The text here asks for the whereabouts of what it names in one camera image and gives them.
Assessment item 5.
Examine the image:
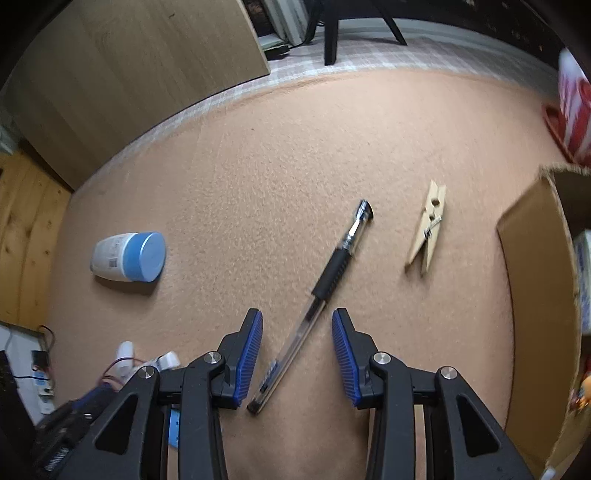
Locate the white lotion bottle blue cap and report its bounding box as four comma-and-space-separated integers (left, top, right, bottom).
90, 231, 166, 283

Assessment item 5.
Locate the black tripod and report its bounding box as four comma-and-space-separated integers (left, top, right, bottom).
301, 0, 408, 66

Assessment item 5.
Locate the wooden clothespin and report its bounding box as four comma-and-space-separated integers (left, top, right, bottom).
405, 180, 447, 276

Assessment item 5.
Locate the white plastic cap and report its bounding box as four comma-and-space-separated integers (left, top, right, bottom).
154, 351, 181, 372

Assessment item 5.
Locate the white power strip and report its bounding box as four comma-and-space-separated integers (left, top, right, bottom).
31, 349, 55, 416

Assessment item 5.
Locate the blue plastic phone stand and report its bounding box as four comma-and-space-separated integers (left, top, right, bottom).
168, 408, 180, 449

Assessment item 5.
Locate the orange red toy figure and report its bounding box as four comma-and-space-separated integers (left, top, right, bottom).
570, 375, 591, 413

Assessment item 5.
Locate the maroon hair tie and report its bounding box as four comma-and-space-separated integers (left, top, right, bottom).
100, 357, 153, 386

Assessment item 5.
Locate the brown cardboard box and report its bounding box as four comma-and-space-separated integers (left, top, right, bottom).
497, 165, 590, 478

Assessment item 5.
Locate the black cable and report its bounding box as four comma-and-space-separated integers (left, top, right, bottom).
36, 323, 56, 354

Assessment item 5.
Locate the white red flower pot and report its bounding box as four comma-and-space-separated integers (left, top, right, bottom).
558, 49, 591, 166

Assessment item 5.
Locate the patterned tissue pack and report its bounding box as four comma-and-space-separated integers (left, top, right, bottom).
573, 229, 591, 335

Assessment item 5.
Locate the green white lip balm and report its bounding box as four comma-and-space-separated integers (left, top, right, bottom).
113, 341, 134, 383

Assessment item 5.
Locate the black gel pen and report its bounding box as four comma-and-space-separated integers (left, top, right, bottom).
247, 199, 374, 415

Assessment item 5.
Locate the large wooden board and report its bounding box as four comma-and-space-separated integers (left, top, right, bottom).
6, 0, 270, 188

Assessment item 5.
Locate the pine wood headboard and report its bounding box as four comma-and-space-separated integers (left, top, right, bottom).
0, 152, 71, 330

